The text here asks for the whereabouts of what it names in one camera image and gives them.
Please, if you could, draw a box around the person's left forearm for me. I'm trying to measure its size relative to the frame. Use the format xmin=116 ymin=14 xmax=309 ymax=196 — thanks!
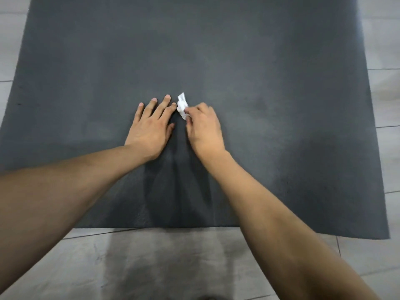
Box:
xmin=0 ymin=144 xmax=154 ymax=294

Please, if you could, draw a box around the person's right forearm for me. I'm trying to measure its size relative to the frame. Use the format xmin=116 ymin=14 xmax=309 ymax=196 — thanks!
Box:
xmin=203 ymin=150 xmax=380 ymax=300

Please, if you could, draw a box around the person's left hand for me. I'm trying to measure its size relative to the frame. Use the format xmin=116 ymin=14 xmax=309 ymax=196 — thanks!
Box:
xmin=124 ymin=94 xmax=178 ymax=162

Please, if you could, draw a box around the person's right hand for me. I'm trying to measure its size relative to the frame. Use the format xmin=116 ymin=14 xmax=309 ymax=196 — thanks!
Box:
xmin=183 ymin=102 xmax=227 ymax=160

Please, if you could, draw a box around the dark grey yoga mat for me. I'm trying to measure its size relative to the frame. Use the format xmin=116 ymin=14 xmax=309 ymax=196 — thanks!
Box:
xmin=0 ymin=0 xmax=390 ymax=240

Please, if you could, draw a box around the white wipe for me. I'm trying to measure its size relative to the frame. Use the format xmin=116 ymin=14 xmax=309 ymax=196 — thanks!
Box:
xmin=176 ymin=91 xmax=190 ymax=121

